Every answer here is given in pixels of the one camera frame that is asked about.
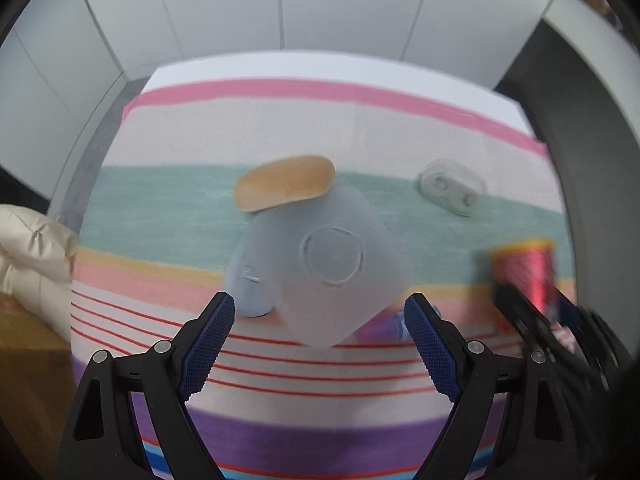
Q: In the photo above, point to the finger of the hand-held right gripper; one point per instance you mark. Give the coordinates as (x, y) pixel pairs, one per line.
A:
(522, 312)
(567, 310)

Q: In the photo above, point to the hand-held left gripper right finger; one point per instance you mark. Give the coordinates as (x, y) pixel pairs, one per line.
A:
(430, 350)

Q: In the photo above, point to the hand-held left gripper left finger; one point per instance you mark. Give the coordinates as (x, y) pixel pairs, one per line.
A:
(207, 347)

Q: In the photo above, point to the red metal can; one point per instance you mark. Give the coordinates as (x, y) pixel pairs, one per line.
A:
(530, 265)

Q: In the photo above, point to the small purple bottle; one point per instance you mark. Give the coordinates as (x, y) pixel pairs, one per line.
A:
(377, 331)

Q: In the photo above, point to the translucent square plastic container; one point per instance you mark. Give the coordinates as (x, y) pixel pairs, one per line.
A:
(320, 260)

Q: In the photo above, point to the clear plastic case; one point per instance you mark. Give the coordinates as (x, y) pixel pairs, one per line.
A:
(450, 190)

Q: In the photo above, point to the brown cardboard box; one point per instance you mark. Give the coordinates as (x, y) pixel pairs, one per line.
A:
(25, 360)

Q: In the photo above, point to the striped colourful cloth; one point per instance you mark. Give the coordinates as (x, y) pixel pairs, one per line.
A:
(175, 200)

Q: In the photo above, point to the cream padded armchair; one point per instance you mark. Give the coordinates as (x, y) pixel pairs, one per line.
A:
(30, 255)

